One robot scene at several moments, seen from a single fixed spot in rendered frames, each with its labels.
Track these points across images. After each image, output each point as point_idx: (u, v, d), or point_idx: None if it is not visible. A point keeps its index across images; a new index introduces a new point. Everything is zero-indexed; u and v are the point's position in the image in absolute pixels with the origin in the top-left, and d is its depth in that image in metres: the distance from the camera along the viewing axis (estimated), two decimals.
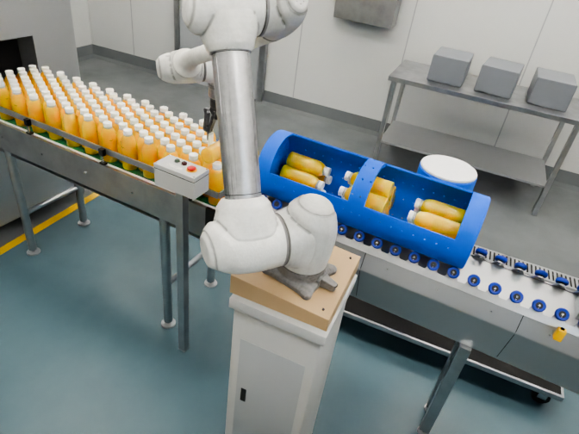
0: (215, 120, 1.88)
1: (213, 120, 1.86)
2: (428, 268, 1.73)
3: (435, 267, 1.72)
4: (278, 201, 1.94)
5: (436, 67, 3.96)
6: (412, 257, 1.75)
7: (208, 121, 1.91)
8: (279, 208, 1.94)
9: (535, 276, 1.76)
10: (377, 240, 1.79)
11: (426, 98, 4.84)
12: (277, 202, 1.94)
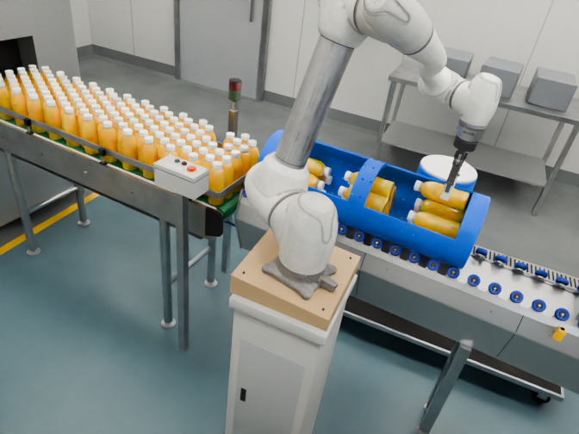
0: None
1: (461, 165, 1.60)
2: (428, 268, 1.73)
3: (435, 267, 1.72)
4: None
5: None
6: (412, 257, 1.75)
7: (450, 173, 1.59)
8: None
9: (535, 276, 1.76)
10: (377, 240, 1.79)
11: (426, 98, 4.84)
12: None
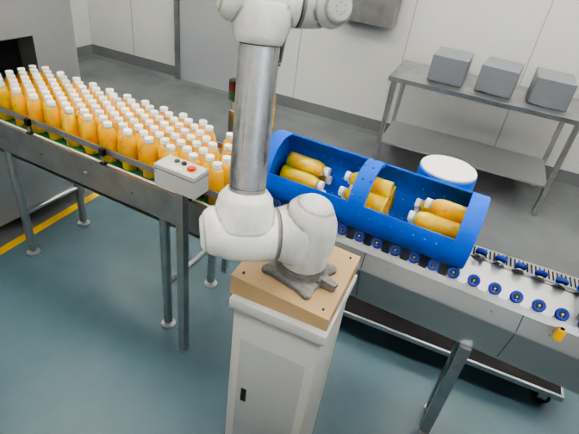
0: None
1: None
2: (428, 268, 1.73)
3: (435, 267, 1.72)
4: (278, 201, 1.94)
5: (436, 67, 3.96)
6: (412, 257, 1.75)
7: (281, 53, 1.76)
8: None
9: (535, 276, 1.76)
10: (377, 240, 1.79)
11: (426, 98, 4.84)
12: (277, 202, 1.94)
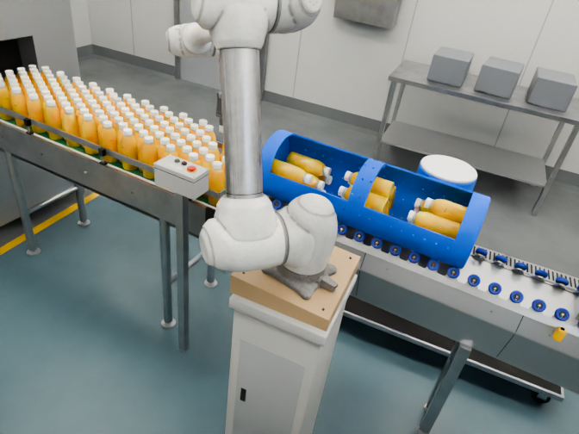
0: None
1: None
2: (428, 268, 1.73)
3: (435, 267, 1.72)
4: (278, 201, 1.94)
5: (436, 67, 3.96)
6: (412, 257, 1.75)
7: None
8: (279, 208, 1.94)
9: (535, 276, 1.76)
10: (377, 240, 1.79)
11: (426, 98, 4.84)
12: (277, 202, 1.94)
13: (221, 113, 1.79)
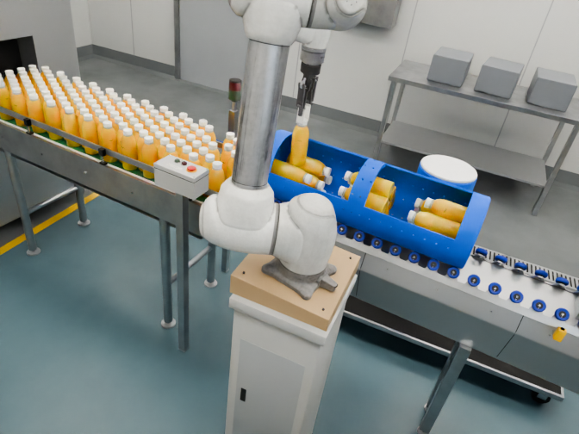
0: (310, 89, 1.76)
1: None
2: (428, 268, 1.73)
3: (435, 267, 1.72)
4: (278, 201, 1.94)
5: (436, 67, 3.96)
6: (412, 257, 1.75)
7: (313, 92, 1.80)
8: None
9: (535, 276, 1.76)
10: (377, 240, 1.79)
11: (426, 98, 4.84)
12: (277, 202, 1.94)
13: (301, 103, 1.73)
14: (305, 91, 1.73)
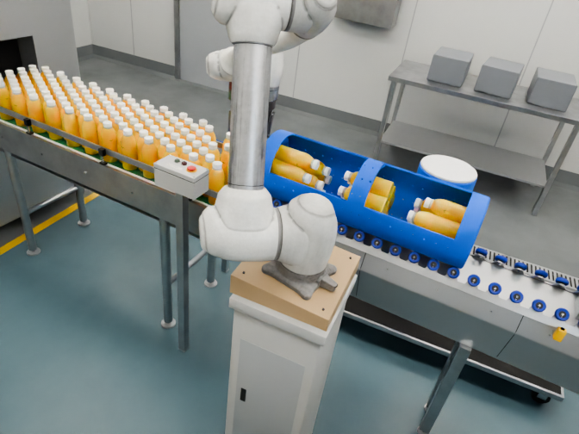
0: None
1: None
2: (428, 268, 1.73)
3: (435, 267, 1.72)
4: (278, 201, 1.94)
5: (436, 67, 3.96)
6: (412, 257, 1.75)
7: None
8: None
9: (535, 276, 1.76)
10: (377, 240, 1.79)
11: (426, 98, 4.84)
12: (277, 202, 1.94)
13: None
14: None
